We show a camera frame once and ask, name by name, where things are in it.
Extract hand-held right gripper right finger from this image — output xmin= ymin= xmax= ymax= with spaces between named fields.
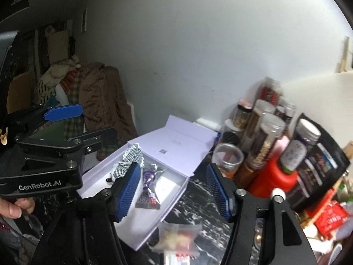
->
xmin=206 ymin=163 xmax=317 ymax=265

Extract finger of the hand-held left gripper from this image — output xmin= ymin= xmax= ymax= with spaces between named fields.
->
xmin=7 ymin=104 xmax=84 ymax=136
xmin=17 ymin=127 xmax=118 ymax=172

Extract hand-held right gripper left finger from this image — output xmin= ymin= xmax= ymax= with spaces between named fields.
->
xmin=30 ymin=162 xmax=142 ymax=265

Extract lavender gift box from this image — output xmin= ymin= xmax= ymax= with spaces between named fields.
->
xmin=76 ymin=114 xmax=218 ymax=250

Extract person's left forearm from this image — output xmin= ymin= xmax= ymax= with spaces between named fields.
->
xmin=0 ymin=215 xmax=45 ymax=265

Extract person's left hand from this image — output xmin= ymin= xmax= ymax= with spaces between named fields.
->
xmin=0 ymin=197 xmax=36 ymax=220

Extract silver purple snack packet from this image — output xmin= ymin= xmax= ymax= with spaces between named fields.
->
xmin=135 ymin=162 xmax=167 ymax=210

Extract green plaid cloth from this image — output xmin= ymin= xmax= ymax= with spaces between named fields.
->
xmin=59 ymin=70 xmax=119 ymax=162

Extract amber plastic jar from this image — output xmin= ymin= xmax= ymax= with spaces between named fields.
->
xmin=233 ymin=161 xmax=261 ymax=188

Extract black white checkered scrunchie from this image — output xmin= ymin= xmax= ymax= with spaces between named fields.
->
xmin=106 ymin=143 xmax=144 ymax=184

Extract clear jar orange label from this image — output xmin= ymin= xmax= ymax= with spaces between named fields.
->
xmin=212 ymin=143 xmax=244 ymax=179

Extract cream fuzzy blanket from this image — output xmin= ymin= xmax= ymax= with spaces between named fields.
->
xmin=36 ymin=55 xmax=82 ymax=108

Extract brown cardboard box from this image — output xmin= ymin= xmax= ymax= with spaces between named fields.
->
xmin=7 ymin=70 xmax=34 ymax=114

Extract red plastic bottle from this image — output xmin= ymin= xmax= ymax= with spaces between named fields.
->
xmin=247 ymin=139 xmax=308 ymax=199

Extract clear snack bag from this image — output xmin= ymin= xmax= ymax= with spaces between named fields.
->
xmin=151 ymin=222 xmax=203 ymax=258

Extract tall jar brown label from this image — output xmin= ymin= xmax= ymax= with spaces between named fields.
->
xmin=245 ymin=113 xmax=286 ymax=169
xmin=247 ymin=99 xmax=276 ymax=144

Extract tall cardboard sheet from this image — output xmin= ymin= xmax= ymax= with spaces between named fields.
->
xmin=45 ymin=29 xmax=69 ymax=67

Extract clear plastic jar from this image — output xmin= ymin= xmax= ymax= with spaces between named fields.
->
xmin=221 ymin=119 xmax=246 ymax=144

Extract nut jar dark lid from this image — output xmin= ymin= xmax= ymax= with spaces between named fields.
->
xmin=232 ymin=99 xmax=253 ymax=130

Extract black printed pouch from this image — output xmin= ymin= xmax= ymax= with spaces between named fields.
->
xmin=287 ymin=113 xmax=351 ymax=213

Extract silver cap bottle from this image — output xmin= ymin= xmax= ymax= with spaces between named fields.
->
xmin=296 ymin=119 xmax=322 ymax=147

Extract red snack packet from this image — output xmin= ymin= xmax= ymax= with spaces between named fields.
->
xmin=314 ymin=200 xmax=349 ymax=239

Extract tall jar red contents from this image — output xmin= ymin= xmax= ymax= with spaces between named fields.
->
xmin=259 ymin=77 xmax=283 ymax=105

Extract wooden strips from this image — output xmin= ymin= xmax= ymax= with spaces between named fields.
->
xmin=338 ymin=36 xmax=351 ymax=74

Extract white wall panel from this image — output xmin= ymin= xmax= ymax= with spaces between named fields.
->
xmin=81 ymin=8 xmax=88 ymax=35

